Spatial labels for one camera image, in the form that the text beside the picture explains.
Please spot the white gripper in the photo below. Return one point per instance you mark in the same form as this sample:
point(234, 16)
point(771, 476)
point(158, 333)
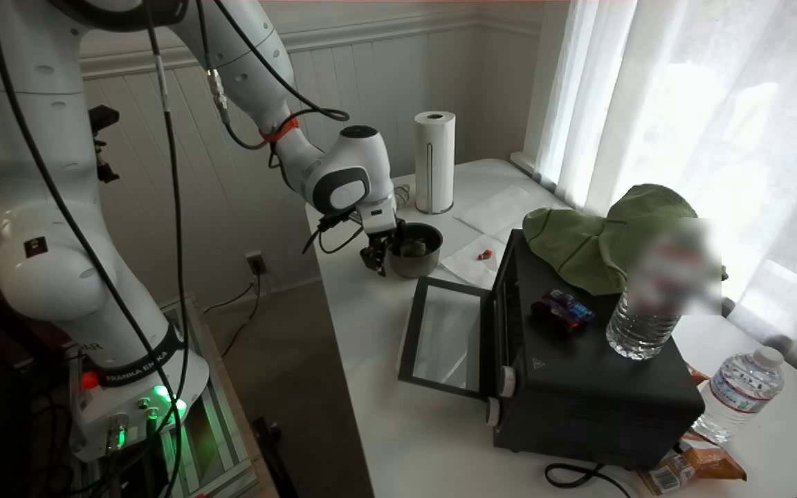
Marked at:
point(377, 218)

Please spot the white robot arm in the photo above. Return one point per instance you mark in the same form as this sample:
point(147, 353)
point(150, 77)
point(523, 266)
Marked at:
point(47, 266)

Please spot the robot base stand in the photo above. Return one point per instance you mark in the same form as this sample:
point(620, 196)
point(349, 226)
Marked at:
point(220, 447)

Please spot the white paper sheet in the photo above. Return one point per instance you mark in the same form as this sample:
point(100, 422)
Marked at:
point(465, 254)

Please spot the small red object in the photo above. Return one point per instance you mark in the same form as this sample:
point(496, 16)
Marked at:
point(482, 254)

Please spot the white paper towel roll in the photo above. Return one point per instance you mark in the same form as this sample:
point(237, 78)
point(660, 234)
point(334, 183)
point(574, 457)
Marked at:
point(435, 162)

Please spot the blue and red toy car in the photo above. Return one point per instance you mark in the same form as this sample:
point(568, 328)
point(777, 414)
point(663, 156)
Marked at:
point(562, 310)

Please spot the green cloth hat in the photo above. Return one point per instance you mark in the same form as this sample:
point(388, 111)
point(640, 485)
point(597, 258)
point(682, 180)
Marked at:
point(580, 244)

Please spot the black toaster oven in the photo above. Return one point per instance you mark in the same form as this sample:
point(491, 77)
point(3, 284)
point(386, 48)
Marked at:
point(583, 391)

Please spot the large clear water bottle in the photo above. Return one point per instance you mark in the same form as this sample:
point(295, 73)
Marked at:
point(652, 306)

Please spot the white snack packet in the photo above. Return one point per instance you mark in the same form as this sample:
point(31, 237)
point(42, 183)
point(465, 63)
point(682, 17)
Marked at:
point(666, 474)

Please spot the white sheer curtain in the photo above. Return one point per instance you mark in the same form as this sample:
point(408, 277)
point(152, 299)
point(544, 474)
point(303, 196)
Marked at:
point(739, 111)

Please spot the small clear water bottle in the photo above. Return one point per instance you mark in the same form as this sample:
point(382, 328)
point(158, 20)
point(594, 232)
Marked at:
point(746, 384)

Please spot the orange snack packet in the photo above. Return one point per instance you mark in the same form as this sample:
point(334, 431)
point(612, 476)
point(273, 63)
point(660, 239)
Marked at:
point(718, 464)

